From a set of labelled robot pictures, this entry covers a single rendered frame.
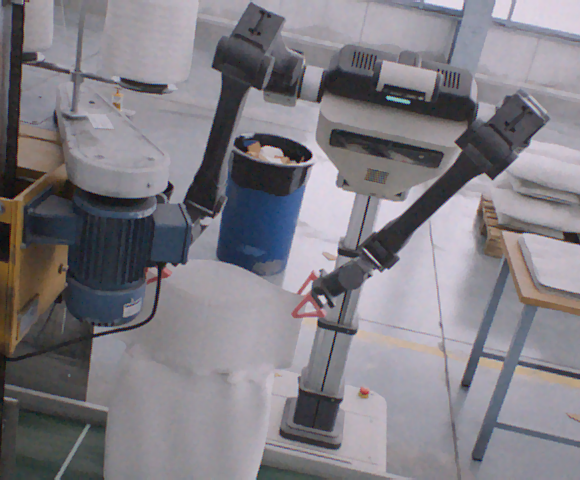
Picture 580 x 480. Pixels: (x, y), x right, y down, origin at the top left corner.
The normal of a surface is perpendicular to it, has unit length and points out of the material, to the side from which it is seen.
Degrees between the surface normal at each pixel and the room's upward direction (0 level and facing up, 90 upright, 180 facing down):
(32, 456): 0
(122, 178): 90
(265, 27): 47
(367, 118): 40
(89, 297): 91
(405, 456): 0
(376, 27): 90
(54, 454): 0
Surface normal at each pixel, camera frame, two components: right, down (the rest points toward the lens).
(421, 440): 0.18, -0.90
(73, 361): -0.12, 0.39
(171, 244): 0.29, 0.44
